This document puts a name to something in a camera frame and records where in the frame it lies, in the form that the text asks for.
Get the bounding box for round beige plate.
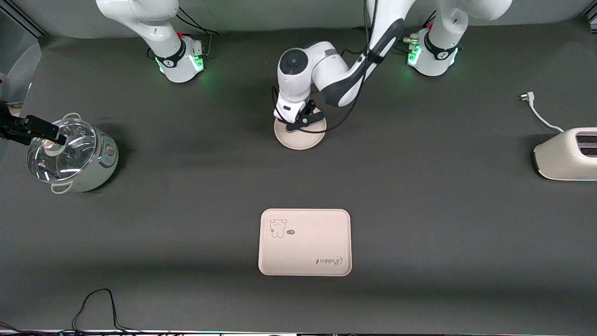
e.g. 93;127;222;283
273;112;327;151

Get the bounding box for beige rectangular rabbit tray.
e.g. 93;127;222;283
258;208;352;277

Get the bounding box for glass pot lid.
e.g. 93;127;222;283
27;118;97;182

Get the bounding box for pale green electric pot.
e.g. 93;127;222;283
27;112;119;194

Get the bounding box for cream white toaster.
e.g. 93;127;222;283
533;127;597;182

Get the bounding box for black frame rail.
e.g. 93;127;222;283
8;2;48;37

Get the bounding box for black right arm base cables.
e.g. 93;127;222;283
175;7;220;59

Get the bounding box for black arm base cables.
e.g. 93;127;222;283
175;7;220;59
352;9;437;53

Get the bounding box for black left arm base cables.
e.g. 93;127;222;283
352;9;437;53

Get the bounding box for thin black floor cable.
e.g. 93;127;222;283
0;288;173;335

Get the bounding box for white toaster power cable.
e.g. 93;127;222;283
519;92;566;134

